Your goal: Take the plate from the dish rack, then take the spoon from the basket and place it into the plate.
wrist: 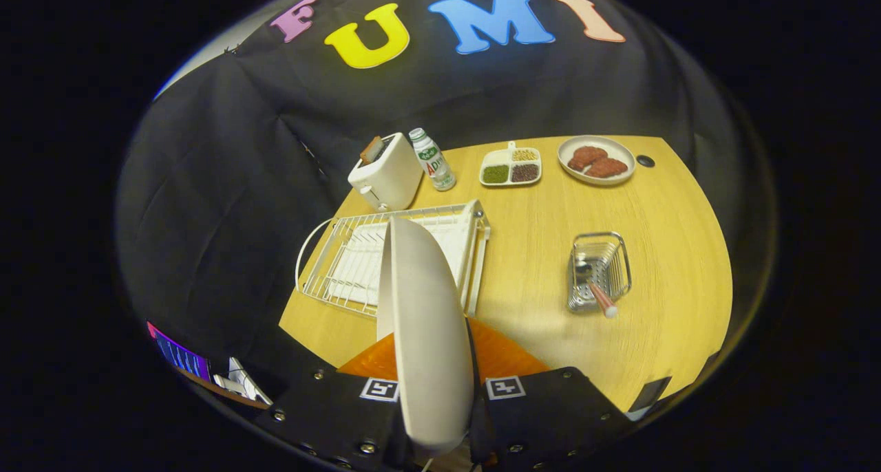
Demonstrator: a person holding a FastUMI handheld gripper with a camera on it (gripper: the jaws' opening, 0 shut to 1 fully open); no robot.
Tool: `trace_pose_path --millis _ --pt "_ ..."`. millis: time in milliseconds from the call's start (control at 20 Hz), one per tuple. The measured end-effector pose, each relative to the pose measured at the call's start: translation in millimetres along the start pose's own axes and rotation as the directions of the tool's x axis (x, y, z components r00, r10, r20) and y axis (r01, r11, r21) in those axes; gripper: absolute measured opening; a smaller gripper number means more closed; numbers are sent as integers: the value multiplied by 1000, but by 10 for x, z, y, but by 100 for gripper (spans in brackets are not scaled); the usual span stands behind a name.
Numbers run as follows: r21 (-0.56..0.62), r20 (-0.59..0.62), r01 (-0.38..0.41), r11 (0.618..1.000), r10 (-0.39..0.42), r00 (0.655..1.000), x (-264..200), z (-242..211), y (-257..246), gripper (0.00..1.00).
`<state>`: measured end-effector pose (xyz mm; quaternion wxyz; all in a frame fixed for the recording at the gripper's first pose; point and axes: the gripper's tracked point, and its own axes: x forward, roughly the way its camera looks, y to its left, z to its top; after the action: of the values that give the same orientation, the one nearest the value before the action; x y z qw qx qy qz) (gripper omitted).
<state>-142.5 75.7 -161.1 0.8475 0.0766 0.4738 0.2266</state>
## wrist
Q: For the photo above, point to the white toaster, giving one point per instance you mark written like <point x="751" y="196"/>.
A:
<point x="389" y="179"/>

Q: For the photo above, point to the beige plate with meat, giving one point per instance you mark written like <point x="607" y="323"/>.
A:
<point x="619" y="150"/>

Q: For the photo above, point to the yellow beans pile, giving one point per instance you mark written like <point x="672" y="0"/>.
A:
<point x="524" y="155"/>

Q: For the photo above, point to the black backdrop cloth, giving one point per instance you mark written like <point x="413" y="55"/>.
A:
<point x="227" y="183"/>

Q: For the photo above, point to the white divided snack tray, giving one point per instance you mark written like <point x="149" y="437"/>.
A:
<point x="497" y="159"/>

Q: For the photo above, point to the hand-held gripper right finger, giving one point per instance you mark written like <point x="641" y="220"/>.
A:
<point x="544" y="410"/>

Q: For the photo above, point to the brown toast slice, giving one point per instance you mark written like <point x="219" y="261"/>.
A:
<point x="372" y="150"/>

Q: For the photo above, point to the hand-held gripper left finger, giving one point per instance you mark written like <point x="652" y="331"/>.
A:
<point x="330" y="410"/>

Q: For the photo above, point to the white plate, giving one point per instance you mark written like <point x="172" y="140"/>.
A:
<point x="427" y="334"/>

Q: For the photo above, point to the dark red beans pile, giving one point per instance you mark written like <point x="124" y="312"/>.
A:
<point x="524" y="173"/>

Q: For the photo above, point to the green beans pile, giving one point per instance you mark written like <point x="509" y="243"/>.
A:
<point x="495" y="174"/>

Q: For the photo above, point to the brown meat patty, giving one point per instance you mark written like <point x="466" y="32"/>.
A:
<point x="586" y="157"/>
<point x="607" y="168"/>

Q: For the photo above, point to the white drink bottle green label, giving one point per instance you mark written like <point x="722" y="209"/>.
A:
<point x="433" y="161"/>

